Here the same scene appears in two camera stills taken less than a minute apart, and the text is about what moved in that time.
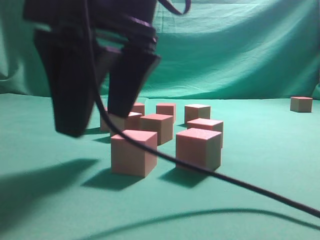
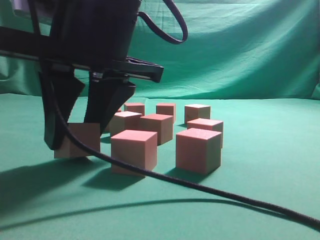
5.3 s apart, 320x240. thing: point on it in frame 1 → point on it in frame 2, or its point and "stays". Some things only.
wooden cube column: x=301 y=104 → x=88 y=133
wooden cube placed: x=168 y=109 stays
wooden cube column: x=209 y=124 stays
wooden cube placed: x=138 y=107 stays
